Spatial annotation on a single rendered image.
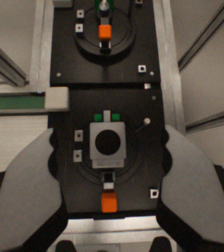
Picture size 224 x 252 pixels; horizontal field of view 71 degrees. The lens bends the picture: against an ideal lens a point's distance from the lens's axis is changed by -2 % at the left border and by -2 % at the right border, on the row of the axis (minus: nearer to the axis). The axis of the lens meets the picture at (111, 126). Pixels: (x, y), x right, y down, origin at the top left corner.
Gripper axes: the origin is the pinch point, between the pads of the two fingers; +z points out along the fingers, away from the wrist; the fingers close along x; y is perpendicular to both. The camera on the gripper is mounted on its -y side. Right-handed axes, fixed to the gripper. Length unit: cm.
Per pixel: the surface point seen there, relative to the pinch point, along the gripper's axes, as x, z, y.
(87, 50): -4.1, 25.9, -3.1
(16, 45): -27, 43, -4
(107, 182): -0.4, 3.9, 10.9
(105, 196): -0.7, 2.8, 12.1
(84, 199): -4.9, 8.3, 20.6
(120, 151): 1.3, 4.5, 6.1
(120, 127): 1.4, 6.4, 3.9
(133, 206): 4.2, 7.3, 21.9
